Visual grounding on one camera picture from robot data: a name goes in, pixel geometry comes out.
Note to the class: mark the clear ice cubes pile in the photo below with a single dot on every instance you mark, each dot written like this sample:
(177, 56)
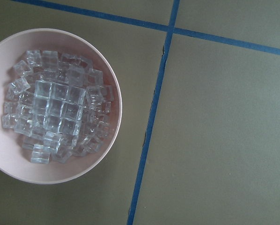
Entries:
(60, 104)

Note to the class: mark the pink bowl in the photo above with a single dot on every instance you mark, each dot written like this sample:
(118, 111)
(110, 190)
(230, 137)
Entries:
(14, 160)

